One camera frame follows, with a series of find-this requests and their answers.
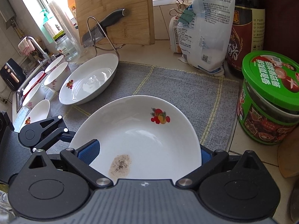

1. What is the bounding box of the large white fruit plate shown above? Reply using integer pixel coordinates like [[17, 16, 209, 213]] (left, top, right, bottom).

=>
[[20, 99, 51, 128]]

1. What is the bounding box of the white floral bowl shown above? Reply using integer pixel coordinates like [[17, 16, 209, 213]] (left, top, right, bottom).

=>
[[44, 62, 71, 91], [45, 55, 65, 74], [22, 83, 45, 110]]

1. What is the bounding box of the steel kitchen faucet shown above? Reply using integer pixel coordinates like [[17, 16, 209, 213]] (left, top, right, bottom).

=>
[[25, 36, 50, 62]]

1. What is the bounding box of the stainless steel sink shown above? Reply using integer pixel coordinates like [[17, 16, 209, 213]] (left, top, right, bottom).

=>
[[15, 65, 46, 112]]

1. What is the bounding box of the grey checked dish mat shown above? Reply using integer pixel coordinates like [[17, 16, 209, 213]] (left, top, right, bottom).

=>
[[44, 62, 240, 151]]

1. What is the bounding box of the white plastic strainer basket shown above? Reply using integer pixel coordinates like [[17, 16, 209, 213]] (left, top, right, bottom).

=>
[[23, 71, 46, 97]]

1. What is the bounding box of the black air fryer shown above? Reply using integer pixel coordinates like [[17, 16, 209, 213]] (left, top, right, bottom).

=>
[[0, 58, 26, 91]]

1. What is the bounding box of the green lid sauce jar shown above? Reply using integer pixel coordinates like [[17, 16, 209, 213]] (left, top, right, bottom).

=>
[[237, 51, 298, 145]]

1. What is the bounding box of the pink checked dish cloth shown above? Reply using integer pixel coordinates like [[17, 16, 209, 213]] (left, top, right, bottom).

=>
[[18, 38, 35, 56]]

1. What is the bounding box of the glass jar with green lid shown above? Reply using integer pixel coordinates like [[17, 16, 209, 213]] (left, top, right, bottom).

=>
[[53, 30, 78, 61]]

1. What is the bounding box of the white clipped food bag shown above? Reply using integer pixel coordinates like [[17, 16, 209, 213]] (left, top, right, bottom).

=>
[[177, 0, 235, 76]]

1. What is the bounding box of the dark vinegar bottle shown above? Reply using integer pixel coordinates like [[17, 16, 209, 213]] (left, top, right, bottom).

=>
[[226, 0, 265, 78]]

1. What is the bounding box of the green dish soap bottle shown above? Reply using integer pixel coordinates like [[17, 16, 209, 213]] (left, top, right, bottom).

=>
[[41, 9, 56, 40]]

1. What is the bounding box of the red white food bag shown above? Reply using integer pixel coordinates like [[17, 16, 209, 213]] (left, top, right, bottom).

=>
[[169, 16, 181, 54]]

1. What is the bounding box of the bamboo cutting board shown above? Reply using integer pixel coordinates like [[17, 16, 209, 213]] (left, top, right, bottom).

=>
[[75, 0, 155, 45]]

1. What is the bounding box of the dark red knife block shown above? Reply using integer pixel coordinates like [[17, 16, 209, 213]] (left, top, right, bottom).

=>
[[263, 0, 299, 62]]

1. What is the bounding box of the black handled kitchen knife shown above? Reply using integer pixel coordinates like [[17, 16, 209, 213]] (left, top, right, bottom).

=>
[[82, 8, 129, 48]]

